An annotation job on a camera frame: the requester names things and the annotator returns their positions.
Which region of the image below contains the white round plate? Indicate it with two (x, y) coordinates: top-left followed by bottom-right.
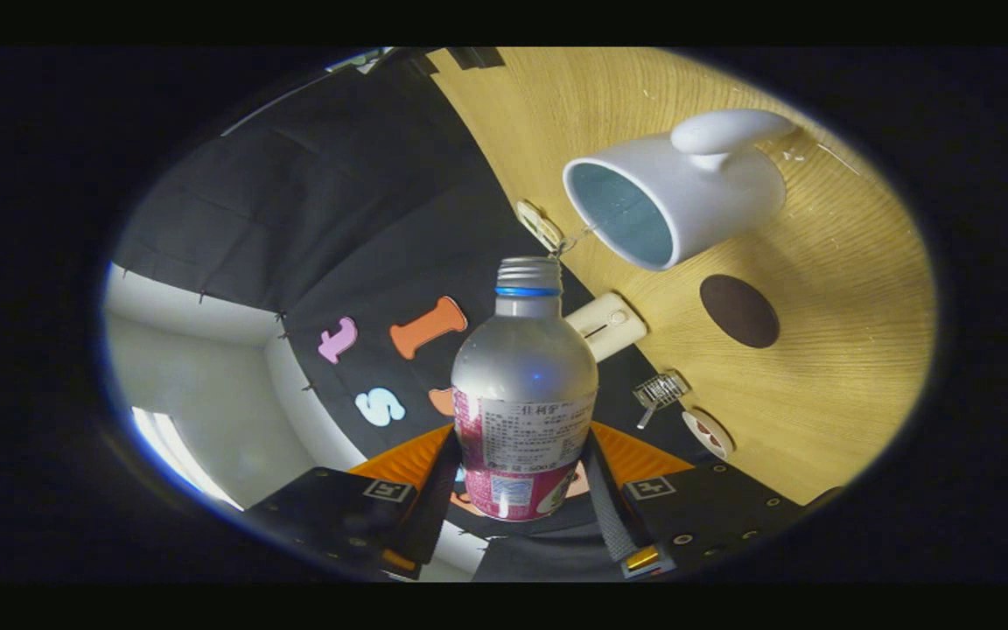
(682, 409), (736, 461)

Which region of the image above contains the dark brown round coaster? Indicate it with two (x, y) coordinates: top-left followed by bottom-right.
(699, 274), (781, 349)

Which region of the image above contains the white toaster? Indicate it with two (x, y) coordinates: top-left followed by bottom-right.
(563, 291), (648, 363)

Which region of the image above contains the white divided snack tray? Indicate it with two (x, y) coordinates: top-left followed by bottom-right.
(515, 199), (566, 255)

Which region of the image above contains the silver juice bottle red label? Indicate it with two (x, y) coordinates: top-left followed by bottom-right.
(450, 256), (599, 522)

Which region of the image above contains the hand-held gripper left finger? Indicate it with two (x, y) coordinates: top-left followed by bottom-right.
(246, 424), (461, 580)

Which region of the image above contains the wooden table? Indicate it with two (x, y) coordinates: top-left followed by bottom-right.
(425, 47), (938, 508)

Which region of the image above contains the small metal wire holder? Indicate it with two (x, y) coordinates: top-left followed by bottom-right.
(632, 370), (691, 430)

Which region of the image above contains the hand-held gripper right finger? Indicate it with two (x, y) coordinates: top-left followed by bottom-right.
(587, 422), (807, 578)

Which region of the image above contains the white cup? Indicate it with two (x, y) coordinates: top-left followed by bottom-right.
(562, 108), (798, 272)

